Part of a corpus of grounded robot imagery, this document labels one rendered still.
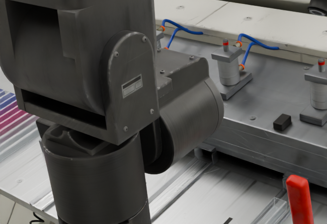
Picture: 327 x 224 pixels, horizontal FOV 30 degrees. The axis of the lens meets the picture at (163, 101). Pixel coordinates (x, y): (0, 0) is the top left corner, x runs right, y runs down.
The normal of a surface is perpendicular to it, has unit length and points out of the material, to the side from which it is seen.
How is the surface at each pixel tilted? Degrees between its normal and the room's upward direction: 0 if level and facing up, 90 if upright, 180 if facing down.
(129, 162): 86
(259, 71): 45
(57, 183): 129
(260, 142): 135
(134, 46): 89
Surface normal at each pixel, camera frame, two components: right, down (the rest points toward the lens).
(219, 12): -0.16, -0.85
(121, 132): 0.79, 0.22
